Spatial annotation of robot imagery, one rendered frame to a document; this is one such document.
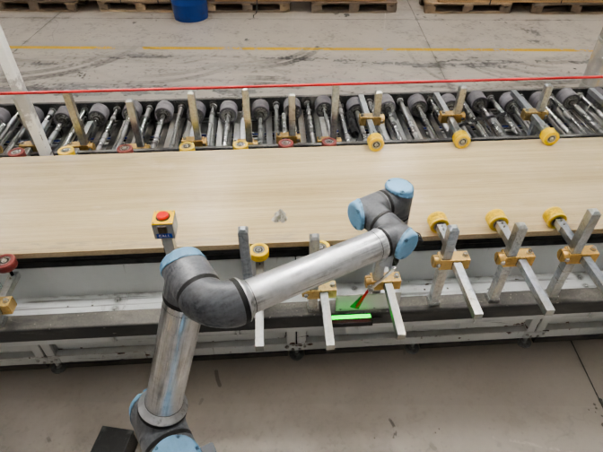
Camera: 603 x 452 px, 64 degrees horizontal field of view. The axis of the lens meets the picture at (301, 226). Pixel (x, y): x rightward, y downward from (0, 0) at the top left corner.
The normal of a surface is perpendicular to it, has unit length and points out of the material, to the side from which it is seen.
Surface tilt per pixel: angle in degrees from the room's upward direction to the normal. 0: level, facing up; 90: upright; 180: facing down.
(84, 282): 90
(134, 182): 0
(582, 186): 0
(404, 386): 0
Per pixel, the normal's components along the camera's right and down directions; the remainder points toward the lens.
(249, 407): 0.00, -0.75
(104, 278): 0.06, 0.66
